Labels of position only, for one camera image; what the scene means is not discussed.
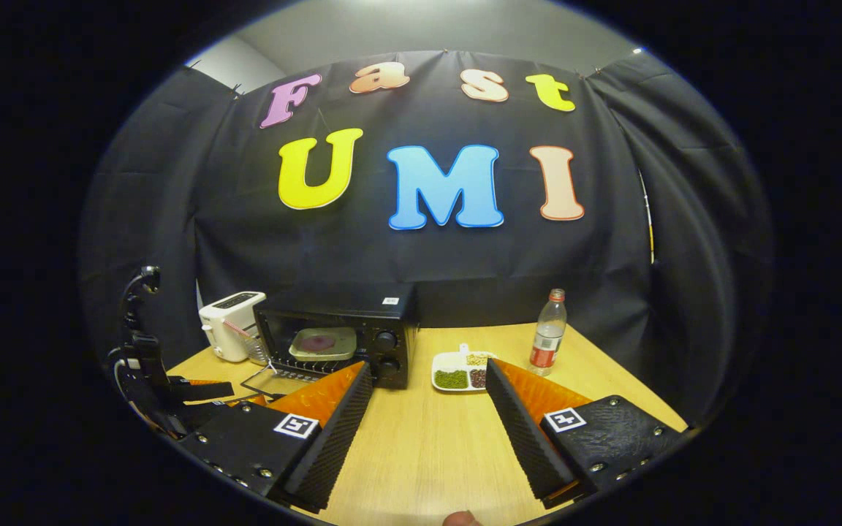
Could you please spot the white toaster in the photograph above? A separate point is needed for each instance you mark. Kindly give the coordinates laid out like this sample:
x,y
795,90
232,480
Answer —
x,y
227,321

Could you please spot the black electric oven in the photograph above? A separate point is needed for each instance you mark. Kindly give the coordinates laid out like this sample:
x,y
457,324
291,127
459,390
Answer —
x,y
392,314

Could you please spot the pile of yellow soybeans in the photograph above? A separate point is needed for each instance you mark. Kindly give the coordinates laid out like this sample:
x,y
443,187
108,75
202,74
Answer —
x,y
476,359

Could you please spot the white divided dish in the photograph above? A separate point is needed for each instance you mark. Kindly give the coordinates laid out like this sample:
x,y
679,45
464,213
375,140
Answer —
x,y
446,361

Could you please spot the black backdrop cloth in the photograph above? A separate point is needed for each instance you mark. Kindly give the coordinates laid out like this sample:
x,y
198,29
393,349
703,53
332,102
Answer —
x,y
611,256

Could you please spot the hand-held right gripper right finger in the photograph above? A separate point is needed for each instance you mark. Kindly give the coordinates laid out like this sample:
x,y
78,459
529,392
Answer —
x,y
527,438

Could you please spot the clear plastic water bottle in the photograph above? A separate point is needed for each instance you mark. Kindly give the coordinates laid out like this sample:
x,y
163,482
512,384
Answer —
x,y
547,336

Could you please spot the pink ham slice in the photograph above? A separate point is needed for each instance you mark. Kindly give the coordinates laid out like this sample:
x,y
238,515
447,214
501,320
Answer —
x,y
316,342

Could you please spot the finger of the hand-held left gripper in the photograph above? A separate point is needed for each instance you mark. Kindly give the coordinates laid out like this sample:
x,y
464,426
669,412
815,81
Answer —
x,y
253,400
202,391

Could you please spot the white cherry print plate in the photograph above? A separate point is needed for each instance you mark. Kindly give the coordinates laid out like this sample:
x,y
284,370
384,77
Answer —
x,y
348,343

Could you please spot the pile of red beans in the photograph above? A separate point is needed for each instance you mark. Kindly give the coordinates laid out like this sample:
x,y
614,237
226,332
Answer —
x,y
478,378

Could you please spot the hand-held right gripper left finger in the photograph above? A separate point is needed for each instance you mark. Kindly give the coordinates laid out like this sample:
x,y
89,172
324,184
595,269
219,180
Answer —
x,y
333,438

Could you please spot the pile of green mung beans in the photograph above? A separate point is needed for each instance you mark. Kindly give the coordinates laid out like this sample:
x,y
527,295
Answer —
x,y
451,379

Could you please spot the clear ribbed glass cup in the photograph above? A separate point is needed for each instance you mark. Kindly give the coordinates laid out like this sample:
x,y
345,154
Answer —
x,y
259,352

